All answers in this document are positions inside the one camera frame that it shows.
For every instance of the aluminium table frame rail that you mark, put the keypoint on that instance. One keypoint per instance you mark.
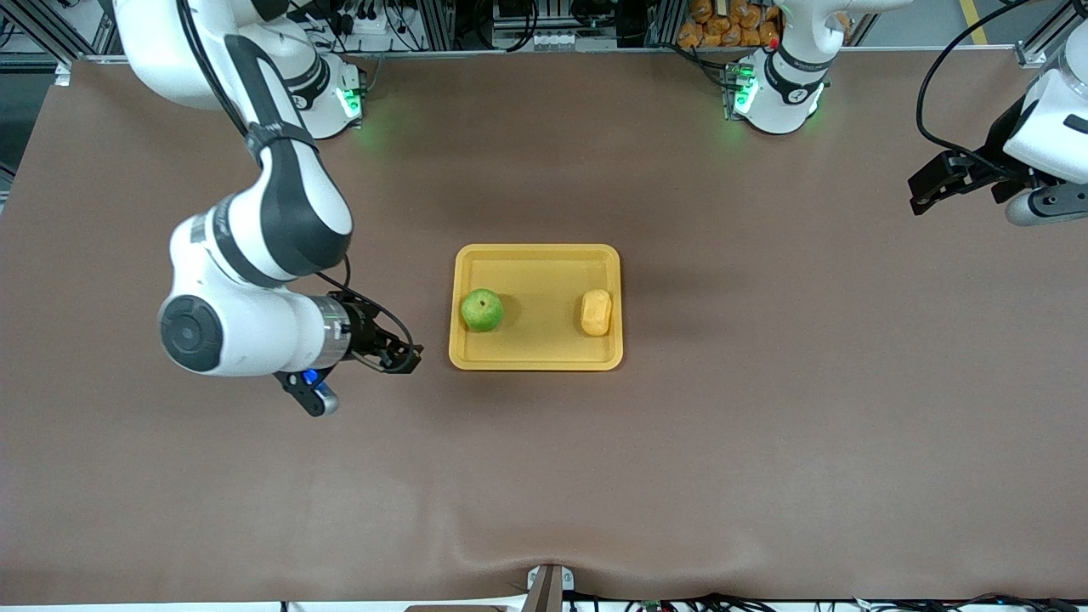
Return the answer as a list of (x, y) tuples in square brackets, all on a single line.
[(510, 53)]

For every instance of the green apple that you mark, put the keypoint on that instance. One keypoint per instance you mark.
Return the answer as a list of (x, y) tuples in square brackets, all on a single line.
[(482, 311)]

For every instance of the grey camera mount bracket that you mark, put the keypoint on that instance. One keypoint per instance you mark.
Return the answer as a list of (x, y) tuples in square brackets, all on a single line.
[(548, 591)]

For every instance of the white power strip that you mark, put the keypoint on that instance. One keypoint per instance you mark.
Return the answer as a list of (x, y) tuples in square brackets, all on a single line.
[(370, 21)]

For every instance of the yellow plastic tray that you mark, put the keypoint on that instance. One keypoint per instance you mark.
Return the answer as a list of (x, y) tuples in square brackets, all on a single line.
[(535, 348)]

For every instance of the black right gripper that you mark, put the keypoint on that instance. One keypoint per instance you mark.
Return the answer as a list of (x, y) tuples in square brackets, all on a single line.
[(364, 331)]

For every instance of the aluminium diagonal strut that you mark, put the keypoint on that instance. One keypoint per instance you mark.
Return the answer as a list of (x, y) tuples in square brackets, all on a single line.
[(1033, 51), (47, 34)]

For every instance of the yellow potato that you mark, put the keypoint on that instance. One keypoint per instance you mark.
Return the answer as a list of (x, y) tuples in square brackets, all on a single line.
[(596, 313)]

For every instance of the aluminium frame post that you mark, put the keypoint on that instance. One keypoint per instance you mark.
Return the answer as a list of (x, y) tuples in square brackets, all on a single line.
[(669, 21), (438, 21)]

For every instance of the grey electronics box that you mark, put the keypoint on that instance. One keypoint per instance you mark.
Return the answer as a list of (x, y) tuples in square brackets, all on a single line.
[(552, 38)]

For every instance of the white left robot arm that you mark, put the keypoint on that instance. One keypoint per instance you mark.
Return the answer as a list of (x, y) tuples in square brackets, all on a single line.
[(790, 68)]

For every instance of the brown table mat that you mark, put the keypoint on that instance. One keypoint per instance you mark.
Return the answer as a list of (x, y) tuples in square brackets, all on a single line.
[(544, 467)]

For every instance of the pile of orange bread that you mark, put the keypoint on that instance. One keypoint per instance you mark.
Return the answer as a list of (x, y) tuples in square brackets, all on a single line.
[(714, 21)]

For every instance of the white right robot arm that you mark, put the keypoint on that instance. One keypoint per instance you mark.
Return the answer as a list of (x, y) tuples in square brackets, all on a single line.
[(289, 212)]

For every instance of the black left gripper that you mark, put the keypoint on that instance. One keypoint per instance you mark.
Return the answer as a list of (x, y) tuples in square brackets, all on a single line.
[(991, 158)]

